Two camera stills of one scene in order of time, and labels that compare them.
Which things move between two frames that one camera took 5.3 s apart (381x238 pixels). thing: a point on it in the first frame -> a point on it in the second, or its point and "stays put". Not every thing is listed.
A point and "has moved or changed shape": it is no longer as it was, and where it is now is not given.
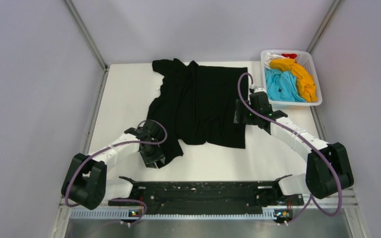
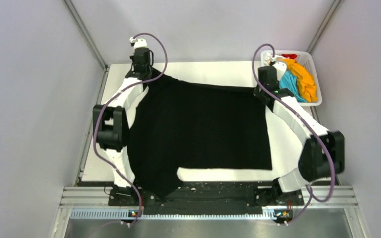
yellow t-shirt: x=305 y=81 stays put
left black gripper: x=158 y=155 -> x=132 y=57
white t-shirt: x=268 y=57 stays put
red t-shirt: x=292 y=56 stays put
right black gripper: x=240 y=108 -> x=256 y=91
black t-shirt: x=196 y=104 has moved or changed shape
